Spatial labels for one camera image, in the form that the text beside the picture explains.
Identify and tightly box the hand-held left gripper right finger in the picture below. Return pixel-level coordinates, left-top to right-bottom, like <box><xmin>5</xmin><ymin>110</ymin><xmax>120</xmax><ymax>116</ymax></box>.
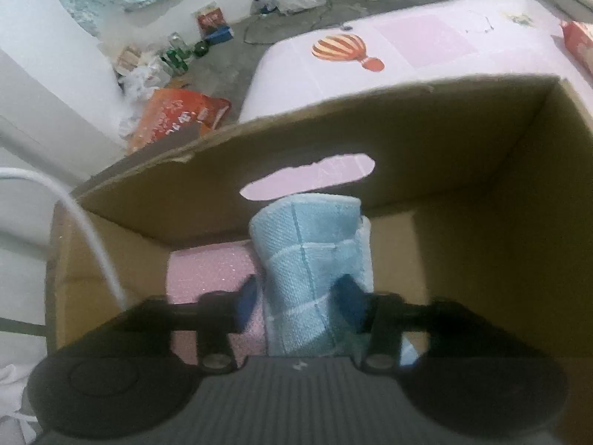
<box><xmin>331</xmin><ymin>274</ymin><xmax>485</xmax><ymax>376</ymax></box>

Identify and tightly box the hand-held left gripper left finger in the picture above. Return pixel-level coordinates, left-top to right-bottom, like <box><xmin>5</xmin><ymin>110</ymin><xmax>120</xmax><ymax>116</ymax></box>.
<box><xmin>111</xmin><ymin>274</ymin><xmax>258</xmax><ymax>376</ymax></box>

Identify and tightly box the light blue towel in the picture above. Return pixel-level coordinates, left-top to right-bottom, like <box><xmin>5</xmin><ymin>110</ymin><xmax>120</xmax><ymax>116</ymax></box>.
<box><xmin>249</xmin><ymin>195</ymin><xmax>420</xmax><ymax>367</ymax></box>

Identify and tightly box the cardboard box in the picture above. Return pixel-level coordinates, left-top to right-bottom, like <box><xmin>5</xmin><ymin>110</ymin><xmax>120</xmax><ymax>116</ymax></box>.
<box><xmin>44</xmin><ymin>75</ymin><xmax>593</xmax><ymax>381</ymax></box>

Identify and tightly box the pink sponge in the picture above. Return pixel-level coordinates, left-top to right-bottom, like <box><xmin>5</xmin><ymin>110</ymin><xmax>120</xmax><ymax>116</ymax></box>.
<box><xmin>167</xmin><ymin>241</ymin><xmax>269</xmax><ymax>367</ymax></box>

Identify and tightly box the orange snack bag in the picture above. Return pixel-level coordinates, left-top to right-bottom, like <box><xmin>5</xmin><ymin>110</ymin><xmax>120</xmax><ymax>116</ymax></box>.
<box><xmin>127</xmin><ymin>87</ymin><xmax>232</xmax><ymax>154</ymax></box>

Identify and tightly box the pile of crumpled white trash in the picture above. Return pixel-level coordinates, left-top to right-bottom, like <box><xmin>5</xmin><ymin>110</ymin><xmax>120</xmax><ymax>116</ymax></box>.
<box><xmin>113</xmin><ymin>44</ymin><xmax>172</xmax><ymax>137</ymax></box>

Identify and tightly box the green bottle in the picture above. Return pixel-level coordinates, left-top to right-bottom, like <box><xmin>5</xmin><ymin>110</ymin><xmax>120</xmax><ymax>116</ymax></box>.
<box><xmin>160</xmin><ymin>32</ymin><xmax>194</xmax><ymax>76</ymax></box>

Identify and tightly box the small blue box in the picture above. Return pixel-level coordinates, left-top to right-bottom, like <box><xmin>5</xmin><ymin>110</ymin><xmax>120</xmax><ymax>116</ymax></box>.
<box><xmin>204</xmin><ymin>25</ymin><xmax>235</xmax><ymax>46</ymax></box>

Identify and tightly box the red printed box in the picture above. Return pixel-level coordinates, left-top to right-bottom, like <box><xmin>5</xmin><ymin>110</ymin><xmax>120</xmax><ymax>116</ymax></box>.
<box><xmin>195</xmin><ymin>4</ymin><xmax>228</xmax><ymax>40</ymax></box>

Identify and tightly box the orange wet wipes pack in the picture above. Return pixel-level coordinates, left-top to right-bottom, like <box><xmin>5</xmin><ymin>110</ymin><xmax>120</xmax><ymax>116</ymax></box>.
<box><xmin>560</xmin><ymin>21</ymin><xmax>593</xmax><ymax>75</ymax></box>

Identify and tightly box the white cable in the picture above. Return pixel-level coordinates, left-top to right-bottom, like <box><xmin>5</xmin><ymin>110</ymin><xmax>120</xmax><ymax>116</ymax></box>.
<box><xmin>0</xmin><ymin>167</ymin><xmax>128</xmax><ymax>311</ymax></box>

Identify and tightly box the black floor cable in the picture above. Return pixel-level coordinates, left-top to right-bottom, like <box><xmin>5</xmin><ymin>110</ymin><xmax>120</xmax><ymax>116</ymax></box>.
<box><xmin>243</xmin><ymin>0</ymin><xmax>335</xmax><ymax>46</ymax></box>

